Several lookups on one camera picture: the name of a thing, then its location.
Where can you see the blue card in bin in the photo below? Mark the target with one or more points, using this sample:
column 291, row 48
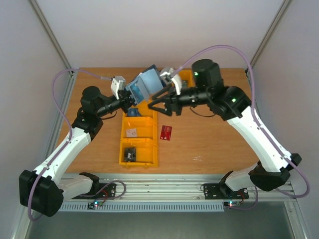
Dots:
column 133, row 112

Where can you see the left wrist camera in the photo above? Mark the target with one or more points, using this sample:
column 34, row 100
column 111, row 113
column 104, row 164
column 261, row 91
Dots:
column 117, row 84

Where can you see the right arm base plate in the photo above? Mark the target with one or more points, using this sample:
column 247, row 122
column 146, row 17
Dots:
column 212, row 192

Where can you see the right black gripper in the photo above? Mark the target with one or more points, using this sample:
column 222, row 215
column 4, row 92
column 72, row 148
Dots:
column 173, row 102

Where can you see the yellow bin top of row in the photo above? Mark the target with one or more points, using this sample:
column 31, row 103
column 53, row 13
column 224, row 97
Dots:
column 144, row 110

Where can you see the red credit card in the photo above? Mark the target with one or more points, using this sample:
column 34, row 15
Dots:
column 165, row 133

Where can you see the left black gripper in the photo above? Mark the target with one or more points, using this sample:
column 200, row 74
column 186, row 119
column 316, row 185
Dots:
column 126, row 100

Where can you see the grey slotted cable duct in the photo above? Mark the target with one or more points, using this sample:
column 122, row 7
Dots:
column 136, row 207

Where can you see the yellow bin of row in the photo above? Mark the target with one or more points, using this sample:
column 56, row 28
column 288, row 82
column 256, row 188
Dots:
column 147, row 152
column 146, row 127
column 144, row 110

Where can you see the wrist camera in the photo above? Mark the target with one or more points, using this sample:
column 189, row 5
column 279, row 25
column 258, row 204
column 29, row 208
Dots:
column 117, row 84
column 166, row 74

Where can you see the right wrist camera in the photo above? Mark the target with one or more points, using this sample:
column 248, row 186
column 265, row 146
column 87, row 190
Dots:
column 166, row 74

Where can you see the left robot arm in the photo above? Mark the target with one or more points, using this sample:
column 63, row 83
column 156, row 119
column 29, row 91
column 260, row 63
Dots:
column 43, row 190

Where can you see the white card in bin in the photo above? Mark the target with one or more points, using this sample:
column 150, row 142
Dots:
column 131, row 132

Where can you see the yellow single bin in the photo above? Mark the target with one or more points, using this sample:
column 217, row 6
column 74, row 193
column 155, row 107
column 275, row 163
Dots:
column 187, row 78

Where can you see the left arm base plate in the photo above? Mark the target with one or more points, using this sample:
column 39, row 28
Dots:
column 108, row 191

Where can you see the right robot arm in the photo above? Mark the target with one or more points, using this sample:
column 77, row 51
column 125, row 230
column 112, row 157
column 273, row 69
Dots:
column 233, row 106

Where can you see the yellow bin middle of row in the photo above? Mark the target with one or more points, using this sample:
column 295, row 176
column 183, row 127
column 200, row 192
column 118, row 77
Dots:
column 146, row 127

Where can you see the blue card holder wallet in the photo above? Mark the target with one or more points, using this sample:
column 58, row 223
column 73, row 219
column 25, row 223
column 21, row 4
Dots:
column 149, row 82

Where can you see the black card in bin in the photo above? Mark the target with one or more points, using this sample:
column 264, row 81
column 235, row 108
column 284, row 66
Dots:
column 130, row 154

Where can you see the yellow bin bottom of row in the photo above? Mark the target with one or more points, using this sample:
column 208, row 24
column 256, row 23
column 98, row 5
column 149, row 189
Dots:
column 147, row 152

